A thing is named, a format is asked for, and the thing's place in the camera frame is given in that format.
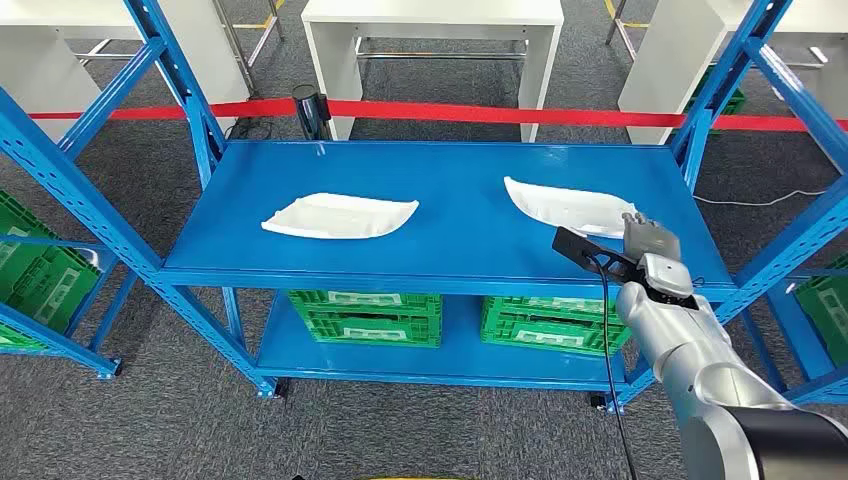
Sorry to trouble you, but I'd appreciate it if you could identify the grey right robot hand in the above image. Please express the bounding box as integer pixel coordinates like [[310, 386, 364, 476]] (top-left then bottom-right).
[[621, 210, 684, 264]]

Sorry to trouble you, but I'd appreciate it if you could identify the white curved plastic part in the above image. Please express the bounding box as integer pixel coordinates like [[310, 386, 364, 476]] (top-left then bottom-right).
[[503, 176, 641, 240], [260, 192, 421, 240]]

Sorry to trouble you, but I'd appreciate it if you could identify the blue steel shelf rack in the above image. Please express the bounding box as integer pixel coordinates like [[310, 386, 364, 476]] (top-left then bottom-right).
[[0, 0, 848, 415], [728, 251, 848, 407], [0, 188, 138, 381]]

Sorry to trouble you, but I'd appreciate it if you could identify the red barrier belt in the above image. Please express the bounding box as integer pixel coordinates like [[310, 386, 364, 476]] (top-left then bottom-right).
[[29, 97, 848, 134]]

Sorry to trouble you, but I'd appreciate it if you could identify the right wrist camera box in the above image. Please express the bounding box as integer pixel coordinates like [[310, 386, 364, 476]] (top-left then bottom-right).
[[551, 225, 696, 301]]

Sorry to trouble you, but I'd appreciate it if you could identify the black camera cable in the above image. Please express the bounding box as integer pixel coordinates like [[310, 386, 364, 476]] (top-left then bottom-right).
[[586, 251, 641, 480]]

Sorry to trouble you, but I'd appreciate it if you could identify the white floor cable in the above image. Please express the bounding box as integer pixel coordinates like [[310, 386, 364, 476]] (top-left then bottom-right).
[[692, 190, 826, 208]]

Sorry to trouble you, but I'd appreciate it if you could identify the black barrier post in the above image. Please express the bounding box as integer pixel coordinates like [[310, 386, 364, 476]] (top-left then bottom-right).
[[291, 84, 333, 142]]

